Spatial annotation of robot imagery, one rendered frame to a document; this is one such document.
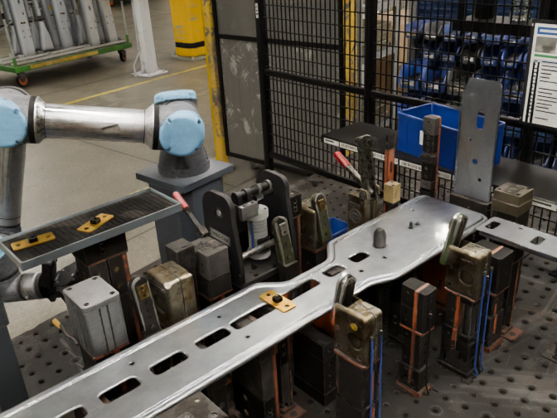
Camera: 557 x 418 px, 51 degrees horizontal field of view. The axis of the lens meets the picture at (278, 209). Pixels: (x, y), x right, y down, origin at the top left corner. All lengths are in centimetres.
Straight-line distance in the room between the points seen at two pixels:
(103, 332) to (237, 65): 329
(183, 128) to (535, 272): 119
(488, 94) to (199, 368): 102
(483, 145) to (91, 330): 111
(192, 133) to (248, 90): 278
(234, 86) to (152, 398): 346
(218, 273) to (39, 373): 61
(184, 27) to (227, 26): 483
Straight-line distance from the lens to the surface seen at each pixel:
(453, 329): 152
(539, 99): 192
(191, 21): 906
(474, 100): 169
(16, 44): 914
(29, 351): 182
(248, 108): 431
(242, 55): 425
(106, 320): 119
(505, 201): 168
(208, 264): 133
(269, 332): 120
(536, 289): 196
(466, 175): 176
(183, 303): 127
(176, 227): 173
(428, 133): 182
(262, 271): 145
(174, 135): 150
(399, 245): 149
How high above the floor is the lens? 172
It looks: 26 degrees down
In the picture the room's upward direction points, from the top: 3 degrees counter-clockwise
